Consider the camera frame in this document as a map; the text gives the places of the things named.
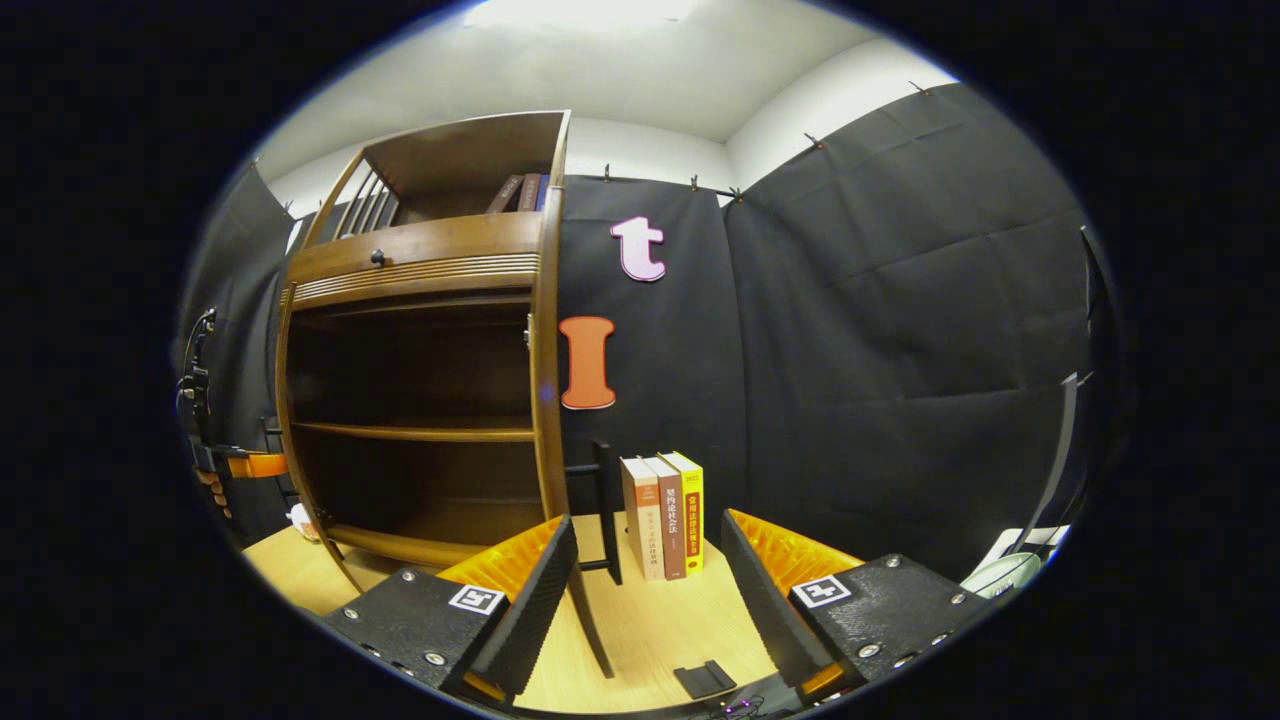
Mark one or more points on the reddish brown book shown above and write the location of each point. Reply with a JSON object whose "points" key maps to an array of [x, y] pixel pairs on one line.
{"points": [[670, 520]]}

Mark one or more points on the dark red book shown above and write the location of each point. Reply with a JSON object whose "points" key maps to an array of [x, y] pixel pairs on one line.
{"points": [[530, 192]]}

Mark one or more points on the small black stand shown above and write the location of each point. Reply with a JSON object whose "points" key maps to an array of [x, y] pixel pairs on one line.
{"points": [[705, 678]]}

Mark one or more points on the beige book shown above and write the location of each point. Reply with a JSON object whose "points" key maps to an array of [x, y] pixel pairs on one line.
{"points": [[643, 515]]}

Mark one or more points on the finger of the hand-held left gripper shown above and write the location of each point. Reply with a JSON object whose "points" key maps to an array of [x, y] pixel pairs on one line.
{"points": [[258, 465]]}

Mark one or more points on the black backdrop cloth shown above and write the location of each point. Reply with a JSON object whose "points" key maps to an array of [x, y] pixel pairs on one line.
{"points": [[900, 350]]}

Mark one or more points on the white round device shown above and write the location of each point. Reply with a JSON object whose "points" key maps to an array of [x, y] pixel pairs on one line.
{"points": [[1003, 575]]}

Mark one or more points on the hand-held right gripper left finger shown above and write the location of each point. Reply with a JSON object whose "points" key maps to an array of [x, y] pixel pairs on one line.
{"points": [[530, 600]]}

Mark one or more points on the wooden double-door shoe cabinet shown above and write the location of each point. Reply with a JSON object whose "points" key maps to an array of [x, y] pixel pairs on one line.
{"points": [[430, 265]]}

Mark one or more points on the ceiling light panel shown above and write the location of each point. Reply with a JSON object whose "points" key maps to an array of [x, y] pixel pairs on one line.
{"points": [[580, 12]]}

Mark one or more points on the blue book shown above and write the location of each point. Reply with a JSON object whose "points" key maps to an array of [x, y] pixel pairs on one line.
{"points": [[543, 190]]}

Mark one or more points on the white plush toy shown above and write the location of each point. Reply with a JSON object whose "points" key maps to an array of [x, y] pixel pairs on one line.
{"points": [[300, 520]]}

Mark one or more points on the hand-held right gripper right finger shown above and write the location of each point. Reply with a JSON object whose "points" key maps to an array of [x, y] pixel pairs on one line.
{"points": [[765, 600]]}

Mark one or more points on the wooden drawer with black knob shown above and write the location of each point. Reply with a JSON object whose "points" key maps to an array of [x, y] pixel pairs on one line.
{"points": [[450, 245]]}

